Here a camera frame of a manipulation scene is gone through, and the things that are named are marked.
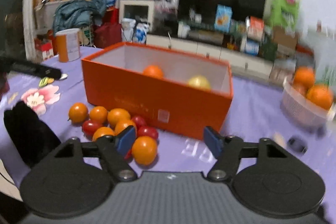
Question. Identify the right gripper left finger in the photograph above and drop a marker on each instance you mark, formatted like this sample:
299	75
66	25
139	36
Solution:
112	151

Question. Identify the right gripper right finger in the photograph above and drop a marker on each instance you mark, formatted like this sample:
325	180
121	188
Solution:
226	150

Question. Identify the small orange tomato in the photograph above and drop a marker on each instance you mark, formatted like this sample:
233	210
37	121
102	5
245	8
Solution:
78	113
99	114
144	150
116	115

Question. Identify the red cherry tomato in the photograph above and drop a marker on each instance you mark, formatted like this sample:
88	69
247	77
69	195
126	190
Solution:
89	127

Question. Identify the orange white canister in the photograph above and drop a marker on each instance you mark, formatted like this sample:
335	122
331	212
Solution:
68	44

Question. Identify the yellow pear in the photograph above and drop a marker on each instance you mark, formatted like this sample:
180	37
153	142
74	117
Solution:
199	82

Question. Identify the orange cardboard box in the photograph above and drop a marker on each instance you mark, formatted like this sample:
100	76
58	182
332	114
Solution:
113	78

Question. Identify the white fruit bowl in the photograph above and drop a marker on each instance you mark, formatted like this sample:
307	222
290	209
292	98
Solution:
303	111

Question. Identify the blue jacket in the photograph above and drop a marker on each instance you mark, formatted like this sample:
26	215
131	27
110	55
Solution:
78	14

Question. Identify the white tv cabinet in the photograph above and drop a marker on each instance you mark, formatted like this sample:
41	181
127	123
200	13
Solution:
241	63

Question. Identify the large orange in box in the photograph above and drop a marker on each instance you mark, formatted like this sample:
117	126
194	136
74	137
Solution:
153	71

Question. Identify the orange in bowl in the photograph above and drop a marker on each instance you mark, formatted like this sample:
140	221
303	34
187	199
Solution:
321	96
304	76

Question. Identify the red gift bag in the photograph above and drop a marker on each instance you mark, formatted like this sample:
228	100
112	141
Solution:
107	35

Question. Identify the blue snack bag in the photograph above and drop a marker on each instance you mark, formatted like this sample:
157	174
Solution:
223	18

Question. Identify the white small cabinet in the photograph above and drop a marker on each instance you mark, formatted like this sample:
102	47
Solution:
142	10

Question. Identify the green plastic shelf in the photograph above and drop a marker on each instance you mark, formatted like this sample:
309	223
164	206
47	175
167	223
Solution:
284	13

